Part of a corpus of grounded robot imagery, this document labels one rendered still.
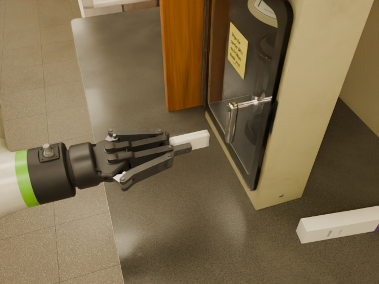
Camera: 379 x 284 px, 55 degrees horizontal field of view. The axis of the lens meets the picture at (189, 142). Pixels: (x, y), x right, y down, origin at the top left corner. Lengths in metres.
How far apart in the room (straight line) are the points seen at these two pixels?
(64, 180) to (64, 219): 1.42
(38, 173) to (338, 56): 0.48
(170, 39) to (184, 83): 0.14
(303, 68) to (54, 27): 3.19
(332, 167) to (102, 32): 0.92
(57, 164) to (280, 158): 0.39
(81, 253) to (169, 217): 1.13
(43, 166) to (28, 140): 1.88
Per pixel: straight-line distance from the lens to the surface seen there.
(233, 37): 0.69
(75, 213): 2.01
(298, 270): 0.76
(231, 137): 0.66
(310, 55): 0.56
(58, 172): 0.59
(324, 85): 0.62
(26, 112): 2.68
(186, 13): 0.87
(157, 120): 0.99
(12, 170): 0.60
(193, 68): 0.95
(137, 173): 0.59
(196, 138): 0.63
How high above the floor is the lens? 1.60
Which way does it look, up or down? 45 degrees down
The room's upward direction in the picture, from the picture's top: straight up
